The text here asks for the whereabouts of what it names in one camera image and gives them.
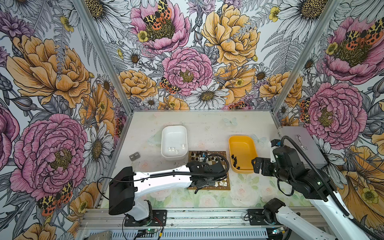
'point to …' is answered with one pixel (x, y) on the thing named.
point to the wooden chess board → (222, 184)
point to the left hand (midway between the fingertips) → (205, 180)
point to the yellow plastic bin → (244, 148)
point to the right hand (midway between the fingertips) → (262, 168)
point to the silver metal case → (302, 136)
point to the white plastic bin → (174, 142)
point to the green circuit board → (151, 231)
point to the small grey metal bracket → (134, 156)
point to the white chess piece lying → (183, 146)
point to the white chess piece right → (173, 149)
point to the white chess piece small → (169, 149)
